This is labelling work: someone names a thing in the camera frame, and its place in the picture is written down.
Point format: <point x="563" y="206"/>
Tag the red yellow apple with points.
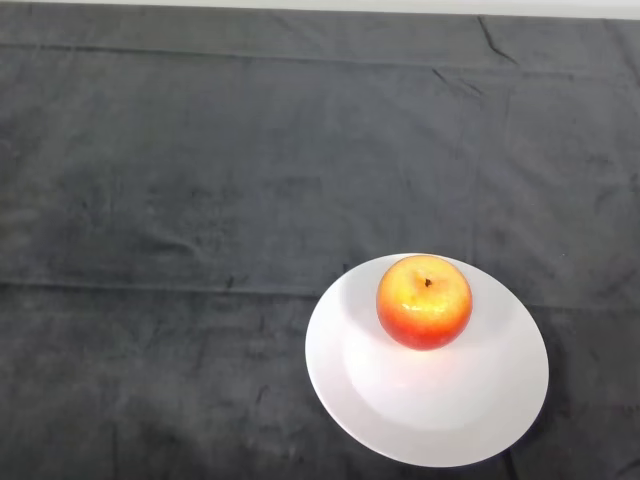
<point x="425" y="305"/>

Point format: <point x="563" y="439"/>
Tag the white round plate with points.
<point x="430" y="400"/>

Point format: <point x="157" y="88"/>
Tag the black cloth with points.
<point x="200" y="175"/>

